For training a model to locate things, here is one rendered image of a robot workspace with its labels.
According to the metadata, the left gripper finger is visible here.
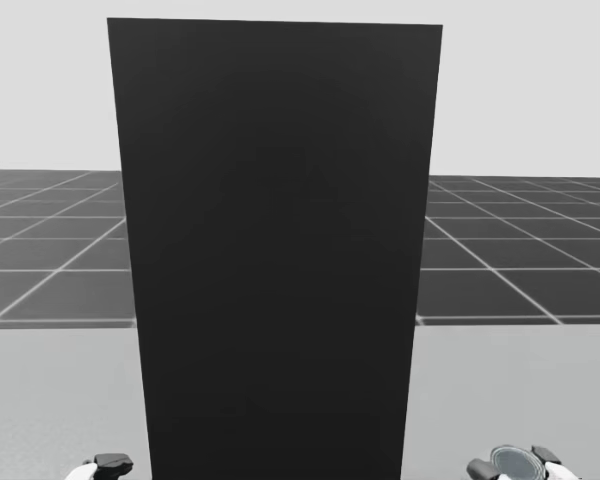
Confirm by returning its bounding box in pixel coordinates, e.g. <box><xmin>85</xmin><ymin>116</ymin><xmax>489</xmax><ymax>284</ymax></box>
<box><xmin>65</xmin><ymin>452</ymin><xmax>135</xmax><ymax>480</ymax></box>

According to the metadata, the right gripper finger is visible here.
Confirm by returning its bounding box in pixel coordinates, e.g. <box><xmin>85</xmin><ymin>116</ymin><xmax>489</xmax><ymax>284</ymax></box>
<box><xmin>530</xmin><ymin>445</ymin><xmax>575</xmax><ymax>480</ymax></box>
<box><xmin>466</xmin><ymin>457</ymin><xmax>500</xmax><ymax>480</ymax></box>

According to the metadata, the black screen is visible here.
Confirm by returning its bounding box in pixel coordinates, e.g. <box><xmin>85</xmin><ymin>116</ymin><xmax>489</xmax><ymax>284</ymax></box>
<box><xmin>106</xmin><ymin>17</ymin><xmax>444</xmax><ymax>480</ymax></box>

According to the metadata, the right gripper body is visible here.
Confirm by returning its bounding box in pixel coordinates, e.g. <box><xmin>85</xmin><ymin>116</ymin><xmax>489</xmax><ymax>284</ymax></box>
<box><xmin>489</xmin><ymin>444</ymin><xmax>550</xmax><ymax>480</ymax></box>

